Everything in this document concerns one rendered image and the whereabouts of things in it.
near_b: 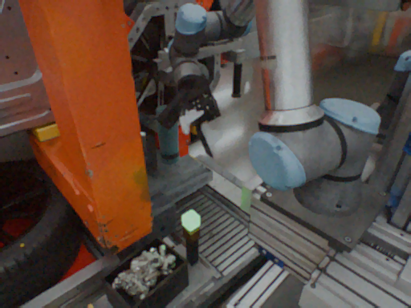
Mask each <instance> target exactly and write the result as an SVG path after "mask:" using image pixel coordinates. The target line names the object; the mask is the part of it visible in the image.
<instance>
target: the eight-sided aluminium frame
mask: <svg viewBox="0 0 411 308"><path fill-rule="evenodd" d="M188 3H193V5H198V2H195V0H160V1H155V2H141V3H138V5H136V8H134V9H133V12H132V14H131V16H130V17H129V18H130V19H131V20H132V21H134V23H135V25H134V26H133V27H132V29H131V31H130V32H129V34H128V43H129V51H130V50H131V49H132V47H133V46H134V44H135V42H136V41H137V39H138V38H139V36H140V35H141V32H142V31H143V29H144V27H145V26H146V25H147V23H148V21H149V20H150V18H151V17H152V16H156V15H160V14H165V13H170V14H171V13H176V11H179V9H180V8H181V6H183V5H185V4H188ZM129 40H130V41H129ZM220 62H221V53H219V54H216V55H212V56H207V57H206V68H207V71H208V73H209V79H208V80H209V81H210V91H211V93H212V92H213V91H214V89H215V87H216V86H217V85H218V83H219V80H220V76H221V75H220ZM138 117H139V123H142V124H143V125H146V126H147V127H148V128H151V129H152V130H153V131H155V132H157V120H153V119H151V118H150V117H149V116H146V114H144V113H142V112H141V111H138Z"/></svg>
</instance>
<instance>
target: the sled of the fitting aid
mask: <svg viewBox="0 0 411 308"><path fill-rule="evenodd" d="M213 173H214V171H213V170H211V169H210V168H207V167H206V166H205V165H204V164H203V170H201V171H200V172H199V173H196V174H195V175H193V176H191V177H190V178H188V179H186V180H183V181H182V182H180V183H178V184H176V185H174V186H173V187H171V188H168V189H166V190H165V191H164V192H163V193H165V195H166V196H167V197H169V198H171V200H172V201H173V202H176V201H179V200H180V199H181V198H182V197H185V196H186V195H188V194H190V193H192V192H194V191H195V190H197V189H198V188H201V187H202V186H203V185H206V184H207V183H209V182H211V181H212V180H213Z"/></svg>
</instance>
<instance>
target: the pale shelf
mask: <svg viewBox="0 0 411 308"><path fill-rule="evenodd" d="M174 250H176V251H177V252H178V253H179V254H180V255H181V256H182V257H184V258H185V259H186V248H185V247H184V246H183V245H182V244H180V245H178V246H177V247H175V248H174ZM188 269H189V285H188V286H187V287H186V288H185V289H184V290H183V291H182V292H181V293H180V294H178V296H177V297H175V298H174V300H172V301H171V303H169V304H168V305H167V306H166V307H165V308H182V307H183V306H184V305H185V304H186V303H188V302H189V300H192V299H193V297H195V296H196V295H197V294H199V293H200V292H201V291H203V290H204V289H205V288H206V287H207V286H208V285H210V283H212V282H213V281H214V276H213V275H212V273H211V272H210V271H208V269H207V268H206V267H204V265H203V264H202V263H200V262H198V263H197V264H196V265H195V266H194V267H191V266H190V265H189V264H188ZM92 306H93V307H94V308H114V307H113V306H111V303H109V302H108V298H107V296H106V294H105V295H104V296H103V297H101V298H99V300H96V301H95V302H94V303H92Z"/></svg>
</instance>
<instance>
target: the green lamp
mask: <svg viewBox="0 0 411 308"><path fill-rule="evenodd" d="M182 224H183V225H184V226H185V227H186V228H187V229H188V230H189V231H193V230H194V229H195V228H197V227H198V226H199V225H200V216H198V214H197V213H195V212H194V211H193V210H192V209H191V210H190V211H189V212H187V213H185V214H184V215H183V216H182Z"/></svg>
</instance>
